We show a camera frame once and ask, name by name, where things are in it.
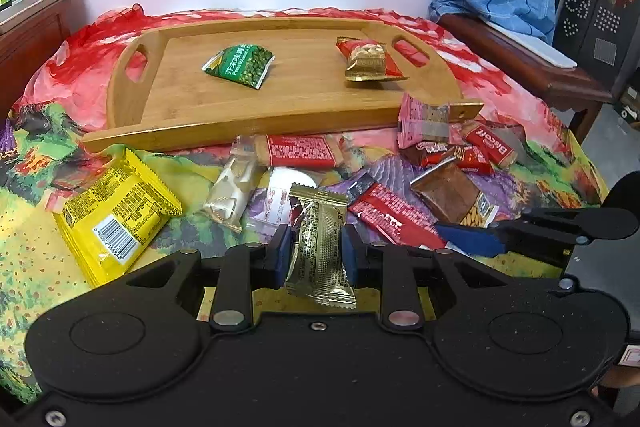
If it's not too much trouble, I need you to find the red gold nut packet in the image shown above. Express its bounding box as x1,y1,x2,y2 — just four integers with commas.
336,37,411,84

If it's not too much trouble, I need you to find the wooden tray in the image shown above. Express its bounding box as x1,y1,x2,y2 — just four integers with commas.
81,18,485,154

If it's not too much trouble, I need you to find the red biscuit bar packet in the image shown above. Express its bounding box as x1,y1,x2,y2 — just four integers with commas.
254,134,346,170

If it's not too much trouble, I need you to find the white board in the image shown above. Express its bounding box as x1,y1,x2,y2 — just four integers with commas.
492,24,578,70

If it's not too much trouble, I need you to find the white storage tray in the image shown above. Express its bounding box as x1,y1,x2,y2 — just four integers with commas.
0,0,43,34

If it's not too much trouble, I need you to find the yellow snack packet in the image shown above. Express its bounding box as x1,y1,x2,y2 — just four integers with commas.
54,148,183,287

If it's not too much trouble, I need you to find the pink wafer packet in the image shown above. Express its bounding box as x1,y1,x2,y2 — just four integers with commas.
397,93,451,150

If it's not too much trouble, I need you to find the green pea snack packet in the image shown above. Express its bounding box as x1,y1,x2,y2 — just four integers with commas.
201,46,277,90

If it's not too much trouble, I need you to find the wooden headboard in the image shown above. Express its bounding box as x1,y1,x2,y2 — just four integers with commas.
0,0,88,118

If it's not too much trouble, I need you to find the gold snack packet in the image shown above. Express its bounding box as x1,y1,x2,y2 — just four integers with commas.
285,184,357,309

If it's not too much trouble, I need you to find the wooden chair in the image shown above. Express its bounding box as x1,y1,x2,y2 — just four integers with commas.
437,14,613,142

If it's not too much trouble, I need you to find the clear round cracker packet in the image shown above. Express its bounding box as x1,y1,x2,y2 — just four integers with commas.
240,167,318,233

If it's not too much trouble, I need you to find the small red wafer packet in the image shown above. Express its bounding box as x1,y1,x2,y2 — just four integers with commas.
460,119,518,170
402,141,456,168
452,146,493,175

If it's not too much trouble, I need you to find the brown cake packet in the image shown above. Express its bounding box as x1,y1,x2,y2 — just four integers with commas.
410,162,501,228

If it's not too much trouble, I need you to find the white candy packet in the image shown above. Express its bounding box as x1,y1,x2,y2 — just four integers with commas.
202,136,261,234

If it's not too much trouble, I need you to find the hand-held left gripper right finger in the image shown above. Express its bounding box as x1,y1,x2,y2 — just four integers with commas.
342,224,507,331

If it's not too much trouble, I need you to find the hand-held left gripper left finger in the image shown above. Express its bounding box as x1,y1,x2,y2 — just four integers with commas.
125,224,294,333

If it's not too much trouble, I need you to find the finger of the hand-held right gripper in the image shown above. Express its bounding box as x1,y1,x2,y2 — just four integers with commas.
435,207,638,267

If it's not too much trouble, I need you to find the colourful printed cloth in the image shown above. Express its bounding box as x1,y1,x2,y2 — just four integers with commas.
0,4,608,408

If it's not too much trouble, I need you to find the red chocolate bar packet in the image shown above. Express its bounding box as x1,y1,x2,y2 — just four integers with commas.
347,174,448,252

